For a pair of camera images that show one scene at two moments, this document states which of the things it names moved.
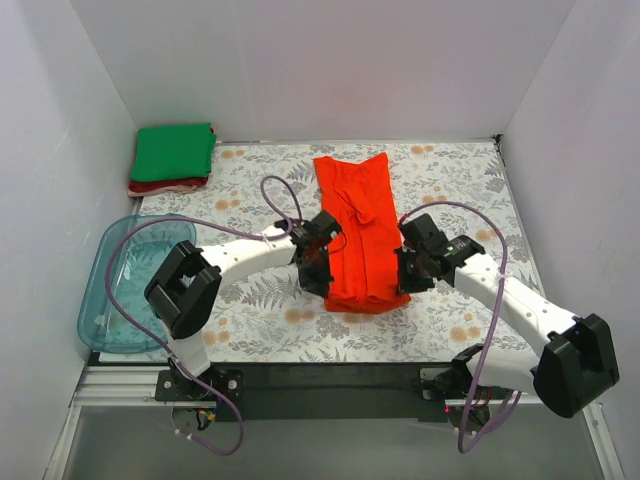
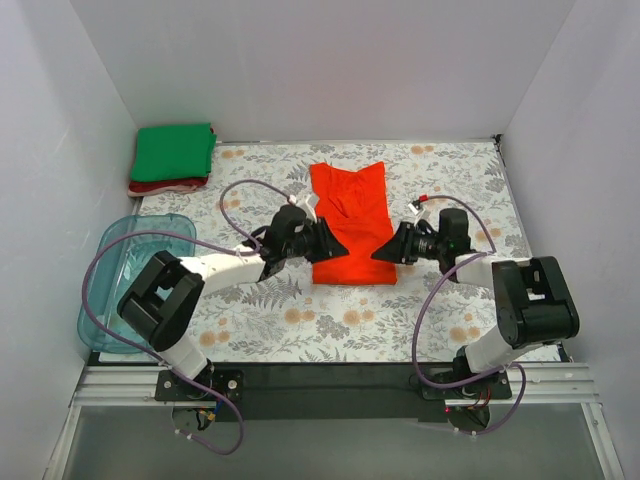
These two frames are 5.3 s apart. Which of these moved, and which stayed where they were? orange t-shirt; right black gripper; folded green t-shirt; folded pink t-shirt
Moved: orange t-shirt; right black gripper
Stayed: folded green t-shirt; folded pink t-shirt
